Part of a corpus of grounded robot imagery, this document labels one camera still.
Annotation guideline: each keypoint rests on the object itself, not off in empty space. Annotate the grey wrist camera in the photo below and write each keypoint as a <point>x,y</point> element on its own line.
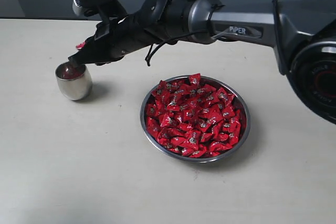
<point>87,7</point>

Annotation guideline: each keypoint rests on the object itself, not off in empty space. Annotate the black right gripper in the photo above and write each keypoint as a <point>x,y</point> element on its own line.
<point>127,36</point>

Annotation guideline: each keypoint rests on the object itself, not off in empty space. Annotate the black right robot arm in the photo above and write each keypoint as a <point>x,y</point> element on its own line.
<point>301,33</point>

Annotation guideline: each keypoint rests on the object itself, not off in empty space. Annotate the stainless steel cup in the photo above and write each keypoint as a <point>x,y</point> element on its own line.
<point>76,89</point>

